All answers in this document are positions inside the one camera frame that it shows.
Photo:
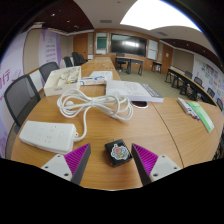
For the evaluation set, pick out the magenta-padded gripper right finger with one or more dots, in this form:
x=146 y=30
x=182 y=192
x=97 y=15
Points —
x=145 y=159

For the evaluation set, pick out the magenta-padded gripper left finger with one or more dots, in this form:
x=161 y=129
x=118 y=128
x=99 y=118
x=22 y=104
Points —
x=77 y=158

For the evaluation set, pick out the black charger block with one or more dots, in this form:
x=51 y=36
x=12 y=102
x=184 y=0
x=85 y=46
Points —
x=118 y=152

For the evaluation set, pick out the white power strip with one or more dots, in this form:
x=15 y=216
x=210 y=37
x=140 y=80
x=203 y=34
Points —
x=46 y=136

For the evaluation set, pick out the black round table grommet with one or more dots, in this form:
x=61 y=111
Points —
x=139 y=104

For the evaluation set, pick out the white marker pen pack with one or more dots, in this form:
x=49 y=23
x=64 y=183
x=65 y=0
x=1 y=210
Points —
x=186 y=107

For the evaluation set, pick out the white open cardboard box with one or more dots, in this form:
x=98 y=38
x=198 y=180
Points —
x=60 y=89

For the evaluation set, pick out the thick white book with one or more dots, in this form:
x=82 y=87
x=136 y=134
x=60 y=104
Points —
x=130 y=89

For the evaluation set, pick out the green and white booklet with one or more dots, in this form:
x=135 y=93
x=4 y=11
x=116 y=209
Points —
x=201 y=115

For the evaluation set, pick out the black mesh office chair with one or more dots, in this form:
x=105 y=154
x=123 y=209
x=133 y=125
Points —
x=20 y=96
x=48 y=70

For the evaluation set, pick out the flat white blue-printed package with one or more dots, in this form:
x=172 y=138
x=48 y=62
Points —
x=100 y=76

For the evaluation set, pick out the long wooden desk row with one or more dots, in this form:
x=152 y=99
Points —
x=186 y=80

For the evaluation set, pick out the group of black chairs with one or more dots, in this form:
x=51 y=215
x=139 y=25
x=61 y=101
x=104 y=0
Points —
x=210 y=91

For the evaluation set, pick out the small dark side table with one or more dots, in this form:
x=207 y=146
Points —
x=156 y=63

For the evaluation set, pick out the row of black office chairs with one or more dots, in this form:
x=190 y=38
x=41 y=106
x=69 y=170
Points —
x=76 y=58

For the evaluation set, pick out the wooden desk with black legs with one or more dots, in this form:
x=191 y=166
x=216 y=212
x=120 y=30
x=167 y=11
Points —
x=131 y=60

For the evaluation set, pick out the wooden door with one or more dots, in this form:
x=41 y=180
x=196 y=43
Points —
x=166 y=58
x=81 y=46

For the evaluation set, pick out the black chair at desk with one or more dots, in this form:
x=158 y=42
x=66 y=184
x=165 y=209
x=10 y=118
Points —
x=120 y=55

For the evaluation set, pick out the large bright ceiling light panel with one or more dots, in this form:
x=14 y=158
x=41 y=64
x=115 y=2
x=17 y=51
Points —
x=156 y=15

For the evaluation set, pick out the large purple wall banner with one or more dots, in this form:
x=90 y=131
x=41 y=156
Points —
x=10 y=76

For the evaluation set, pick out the colourful wall posters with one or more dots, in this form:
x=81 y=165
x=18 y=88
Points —
x=210 y=75

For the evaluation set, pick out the white wall board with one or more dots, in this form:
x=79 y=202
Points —
x=152 y=50

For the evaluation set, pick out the narrow purple wall banner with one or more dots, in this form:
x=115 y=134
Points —
x=49 y=46

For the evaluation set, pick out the large black wall screen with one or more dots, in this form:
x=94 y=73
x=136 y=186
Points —
x=128 y=45

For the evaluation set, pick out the green framed wall board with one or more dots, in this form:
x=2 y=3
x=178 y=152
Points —
x=101 y=43

